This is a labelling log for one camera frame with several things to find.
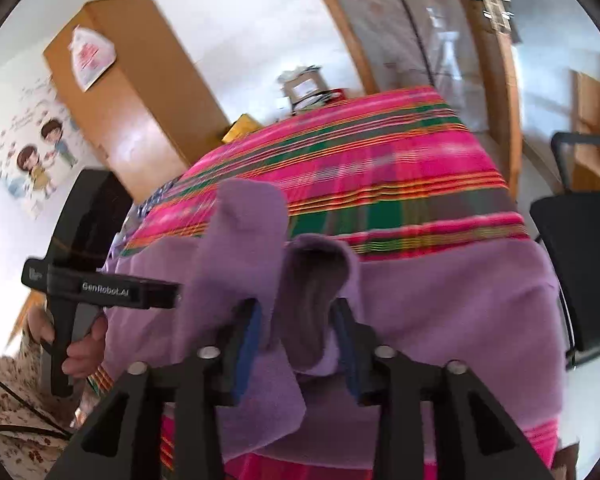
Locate wooden wardrobe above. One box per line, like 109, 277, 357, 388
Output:
42, 0, 231, 206

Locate clear plastic curtain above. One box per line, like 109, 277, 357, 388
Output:
320, 0, 486, 131

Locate wooden door frame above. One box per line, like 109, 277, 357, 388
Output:
300, 0, 381, 96

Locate cardboard box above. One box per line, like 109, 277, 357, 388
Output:
277, 66, 328, 111

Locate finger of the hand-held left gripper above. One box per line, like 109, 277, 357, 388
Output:
145, 282, 183, 309

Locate metal door lock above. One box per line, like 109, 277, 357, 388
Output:
470, 0, 513, 36

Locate black mesh office chair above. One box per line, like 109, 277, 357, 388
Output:
530, 131, 600, 371

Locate cartoon wall sticker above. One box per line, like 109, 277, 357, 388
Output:
0, 75, 81, 221

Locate dark floral garment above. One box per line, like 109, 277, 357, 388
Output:
135, 177, 181, 216

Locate pink green plaid blanket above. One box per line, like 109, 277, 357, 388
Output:
87, 86, 561, 480

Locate yellow bag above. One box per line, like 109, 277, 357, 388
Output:
222, 114, 258, 145

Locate white plastic bag red print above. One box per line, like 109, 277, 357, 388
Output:
67, 25, 117, 93

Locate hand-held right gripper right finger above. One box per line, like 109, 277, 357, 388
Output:
332, 299, 556, 480

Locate wooden board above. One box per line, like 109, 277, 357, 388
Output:
572, 71, 600, 186

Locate person's left forearm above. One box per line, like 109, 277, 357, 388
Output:
0, 345, 106, 480

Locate wooden door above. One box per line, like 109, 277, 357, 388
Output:
442, 0, 523, 196

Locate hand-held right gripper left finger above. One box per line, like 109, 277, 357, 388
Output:
47, 300, 263, 480

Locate person's left hand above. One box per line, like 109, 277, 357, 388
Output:
27, 305, 108, 381

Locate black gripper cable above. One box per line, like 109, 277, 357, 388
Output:
0, 362, 73, 441

